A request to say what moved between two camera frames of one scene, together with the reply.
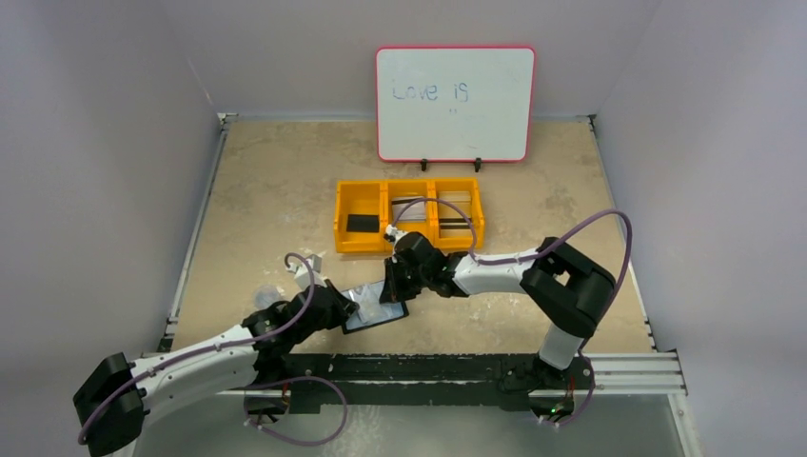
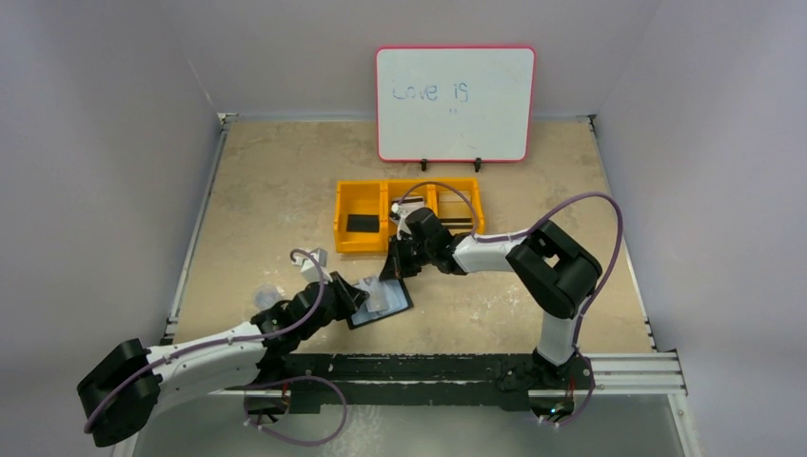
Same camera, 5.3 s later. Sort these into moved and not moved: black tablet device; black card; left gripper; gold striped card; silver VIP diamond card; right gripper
Moved: right gripper; black tablet device
Not moved: gold striped card; black card; left gripper; silver VIP diamond card
